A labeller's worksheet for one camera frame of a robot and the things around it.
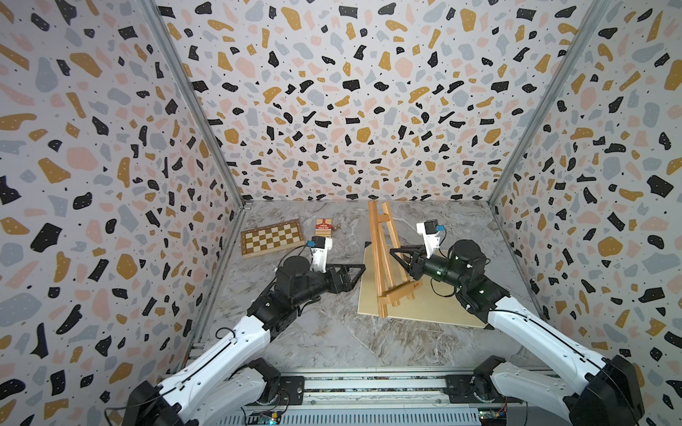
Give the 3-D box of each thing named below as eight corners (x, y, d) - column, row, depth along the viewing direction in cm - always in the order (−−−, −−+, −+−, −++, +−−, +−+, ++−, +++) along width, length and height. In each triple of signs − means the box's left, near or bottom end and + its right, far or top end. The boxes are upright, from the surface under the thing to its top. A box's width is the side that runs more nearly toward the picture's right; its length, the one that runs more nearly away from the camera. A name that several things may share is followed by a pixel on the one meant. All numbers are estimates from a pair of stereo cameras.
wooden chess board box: (244, 259, 104) (241, 255, 101) (243, 235, 111) (240, 231, 109) (305, 245, 108) (304, 240, 106) (300, 223, 116) (299, 218, 114)
